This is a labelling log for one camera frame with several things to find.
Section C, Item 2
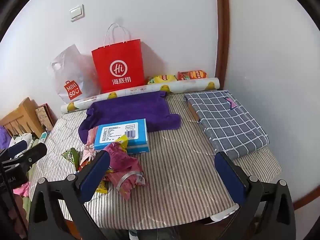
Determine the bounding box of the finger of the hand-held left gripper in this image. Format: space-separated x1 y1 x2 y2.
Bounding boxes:
0 142 48 173
0 139 28 160

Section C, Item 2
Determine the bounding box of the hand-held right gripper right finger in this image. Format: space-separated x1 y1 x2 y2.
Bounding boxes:
214 151 297 240

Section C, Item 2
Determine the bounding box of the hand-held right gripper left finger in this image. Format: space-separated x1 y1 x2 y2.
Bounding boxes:
27 150 112 240

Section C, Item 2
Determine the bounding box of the pile of snack packets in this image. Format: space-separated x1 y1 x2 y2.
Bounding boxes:
59 126 147 200

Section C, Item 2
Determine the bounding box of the blue tissue box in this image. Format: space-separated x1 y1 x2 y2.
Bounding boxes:
94 118 151 155

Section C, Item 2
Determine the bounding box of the purple towel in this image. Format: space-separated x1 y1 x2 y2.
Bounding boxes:
78 91 182 140

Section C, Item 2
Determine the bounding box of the white flowered pillow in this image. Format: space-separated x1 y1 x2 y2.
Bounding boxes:
9 132 34 150

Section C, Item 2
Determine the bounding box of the pink cloth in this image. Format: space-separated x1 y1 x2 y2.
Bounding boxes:
12 181 30 198

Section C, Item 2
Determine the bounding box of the striped quilted table cover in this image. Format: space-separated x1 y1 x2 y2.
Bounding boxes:
29 90 282 230

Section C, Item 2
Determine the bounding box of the grey checked folded cloth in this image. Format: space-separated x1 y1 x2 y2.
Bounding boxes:
183 89 270 161

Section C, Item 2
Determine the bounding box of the brown board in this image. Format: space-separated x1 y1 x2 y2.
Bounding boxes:
186 99 200 123

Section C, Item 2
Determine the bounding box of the white plastic shopping bag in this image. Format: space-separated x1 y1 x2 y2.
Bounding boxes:
47 44 100 104

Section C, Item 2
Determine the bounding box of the duck print paper roll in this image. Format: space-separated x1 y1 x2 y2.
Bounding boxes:
60 77 220 114

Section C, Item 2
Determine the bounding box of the orange chip bag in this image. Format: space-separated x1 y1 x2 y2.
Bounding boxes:
177 70 208 81

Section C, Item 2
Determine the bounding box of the red paper bag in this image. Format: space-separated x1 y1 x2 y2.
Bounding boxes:
91 23 146 93

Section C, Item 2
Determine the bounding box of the yellow chip bag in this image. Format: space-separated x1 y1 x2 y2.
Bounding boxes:
146 74 178 85

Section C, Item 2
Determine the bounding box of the white light switch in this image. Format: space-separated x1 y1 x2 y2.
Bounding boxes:
69 4 85 22

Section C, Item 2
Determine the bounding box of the brown wooden door frame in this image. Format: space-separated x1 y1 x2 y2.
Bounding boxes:
214 0 230 90

